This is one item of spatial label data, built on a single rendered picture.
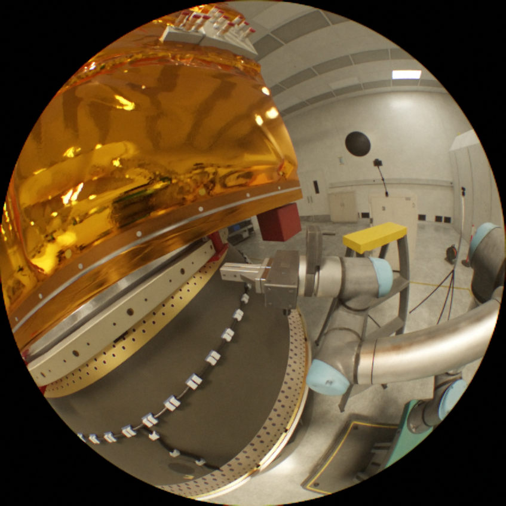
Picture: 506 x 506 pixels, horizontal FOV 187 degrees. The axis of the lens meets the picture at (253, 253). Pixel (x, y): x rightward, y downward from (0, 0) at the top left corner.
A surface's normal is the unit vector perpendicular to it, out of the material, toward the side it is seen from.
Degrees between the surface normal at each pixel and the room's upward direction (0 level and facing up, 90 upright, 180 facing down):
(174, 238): 90
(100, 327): 90
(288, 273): 10
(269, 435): 43
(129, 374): 62
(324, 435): 0
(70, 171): 107
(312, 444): 0
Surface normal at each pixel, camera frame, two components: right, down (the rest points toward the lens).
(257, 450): 0.34, -0.65
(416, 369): -0.76, 0.00
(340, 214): -0.69, 0.43
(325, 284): -0.30, 0.20
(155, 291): 0.87, -0.07
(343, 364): -0.77, -0.42
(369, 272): -0.26, -0.43
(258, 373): 0.67, -0.51
